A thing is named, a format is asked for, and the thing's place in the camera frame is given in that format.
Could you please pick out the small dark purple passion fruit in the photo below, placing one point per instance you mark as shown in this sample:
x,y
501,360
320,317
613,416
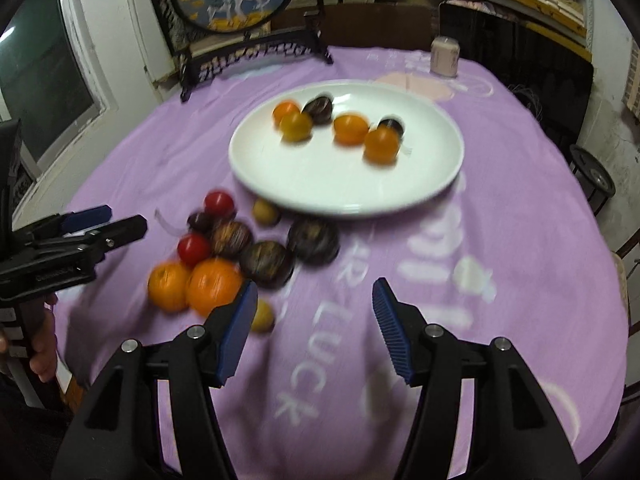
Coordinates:
x,y
392,125

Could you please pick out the white framed window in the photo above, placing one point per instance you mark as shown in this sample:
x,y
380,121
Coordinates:
x,y
40,75

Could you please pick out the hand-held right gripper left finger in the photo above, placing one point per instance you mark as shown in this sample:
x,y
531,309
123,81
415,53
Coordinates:
x,y
239,332

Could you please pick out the person's left hand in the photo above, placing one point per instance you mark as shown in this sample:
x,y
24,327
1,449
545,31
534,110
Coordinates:
x,y
45,350

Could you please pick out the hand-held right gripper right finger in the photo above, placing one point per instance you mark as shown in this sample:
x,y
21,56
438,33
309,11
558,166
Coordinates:
x,y
392,332

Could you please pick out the small orange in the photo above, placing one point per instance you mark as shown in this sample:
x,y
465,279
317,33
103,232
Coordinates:
x,y
350,129
381,145
285,111

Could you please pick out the wooden chair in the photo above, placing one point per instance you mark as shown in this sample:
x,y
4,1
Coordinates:
x,y
627,280

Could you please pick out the small yellow fruit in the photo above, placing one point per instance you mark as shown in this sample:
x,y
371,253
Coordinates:
x,y
265,211
262,316

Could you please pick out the small yellow-orange fruit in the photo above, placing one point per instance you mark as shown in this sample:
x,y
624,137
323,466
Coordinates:
x,y
296,127

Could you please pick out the purple printed tablecloth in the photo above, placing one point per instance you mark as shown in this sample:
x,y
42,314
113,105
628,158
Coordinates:
x,y
500,220

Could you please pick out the small dark purple plum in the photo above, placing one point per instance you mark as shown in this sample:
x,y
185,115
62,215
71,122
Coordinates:
x,y
200,221

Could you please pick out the white round plate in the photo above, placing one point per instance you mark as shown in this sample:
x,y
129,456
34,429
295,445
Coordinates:
x,y
345,180

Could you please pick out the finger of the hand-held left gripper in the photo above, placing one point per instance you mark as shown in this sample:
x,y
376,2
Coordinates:
x,y
87,216
120,230

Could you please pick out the large orange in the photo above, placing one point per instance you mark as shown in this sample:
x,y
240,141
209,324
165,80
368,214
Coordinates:
x,y
215,286
167,286

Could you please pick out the black round stool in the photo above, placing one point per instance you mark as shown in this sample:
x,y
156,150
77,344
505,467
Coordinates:
x,y
593,175

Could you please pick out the red tomato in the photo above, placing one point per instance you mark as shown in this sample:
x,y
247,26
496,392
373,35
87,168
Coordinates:
x,y
194,250
219,203

